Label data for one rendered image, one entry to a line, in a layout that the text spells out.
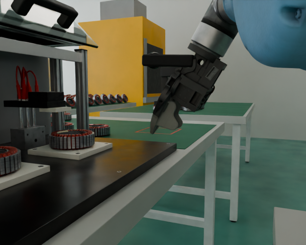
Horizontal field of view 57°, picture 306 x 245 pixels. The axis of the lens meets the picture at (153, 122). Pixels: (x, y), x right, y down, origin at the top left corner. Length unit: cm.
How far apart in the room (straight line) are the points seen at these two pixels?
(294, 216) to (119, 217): 25
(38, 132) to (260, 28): 70
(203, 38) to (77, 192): 36
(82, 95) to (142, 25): 338
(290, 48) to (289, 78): 548
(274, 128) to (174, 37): 263
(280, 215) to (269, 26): 32
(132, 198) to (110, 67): 397
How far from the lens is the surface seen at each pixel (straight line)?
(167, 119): 60
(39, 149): 74
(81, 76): 94
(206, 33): 57
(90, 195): 45
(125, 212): 46
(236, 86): 569
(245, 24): 25
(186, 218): 170
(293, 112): 571
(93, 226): 41
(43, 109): 76
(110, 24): 449
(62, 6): 49
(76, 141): 70
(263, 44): 22
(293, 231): 43
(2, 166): 54
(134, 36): 428
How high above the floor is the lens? 93
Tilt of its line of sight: 7 degrees down
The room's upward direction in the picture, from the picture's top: straight up
